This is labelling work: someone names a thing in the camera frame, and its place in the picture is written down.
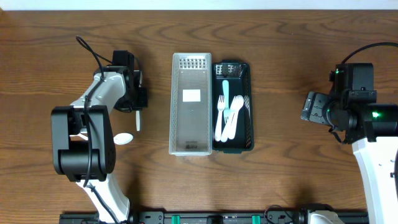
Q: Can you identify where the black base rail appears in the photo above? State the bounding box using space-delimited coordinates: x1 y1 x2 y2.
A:
58 203 371 224

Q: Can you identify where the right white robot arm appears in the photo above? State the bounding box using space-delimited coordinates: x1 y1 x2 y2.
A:
300 90 397 223

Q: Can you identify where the white fork straight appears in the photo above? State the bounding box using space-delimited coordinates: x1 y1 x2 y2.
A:
214 95 225 141

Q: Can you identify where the clear plastic basket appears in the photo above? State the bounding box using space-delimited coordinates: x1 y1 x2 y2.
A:
169 53 213 156

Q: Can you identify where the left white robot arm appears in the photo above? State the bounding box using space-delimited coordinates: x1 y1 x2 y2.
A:
51 66 146 223

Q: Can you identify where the black plastic basket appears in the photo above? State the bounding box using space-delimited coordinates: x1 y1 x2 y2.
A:
211 60 254 154

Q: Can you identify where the white fork angled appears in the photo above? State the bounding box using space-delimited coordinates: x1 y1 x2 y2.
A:
221 109 235 142

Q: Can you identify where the pale green fork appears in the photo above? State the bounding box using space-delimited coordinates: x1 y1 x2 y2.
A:
222 80 230 124

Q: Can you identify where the white slim spoon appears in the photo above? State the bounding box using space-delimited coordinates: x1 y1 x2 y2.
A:
74 133 88 141
113 133 134 145
136 70 142 132

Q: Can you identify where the white wide spoon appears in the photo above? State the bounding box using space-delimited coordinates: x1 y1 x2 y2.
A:
227 95 244 139

